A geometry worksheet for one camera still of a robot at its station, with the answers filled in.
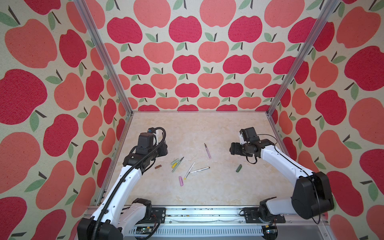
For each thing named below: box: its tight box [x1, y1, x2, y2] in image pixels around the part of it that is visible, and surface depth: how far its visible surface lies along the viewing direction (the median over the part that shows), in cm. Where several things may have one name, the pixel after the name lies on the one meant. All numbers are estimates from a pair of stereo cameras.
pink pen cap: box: [178, 175, 184, 187], surface depth 87 cm
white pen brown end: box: [189, 166, 211, 174], surface depth 92 cm
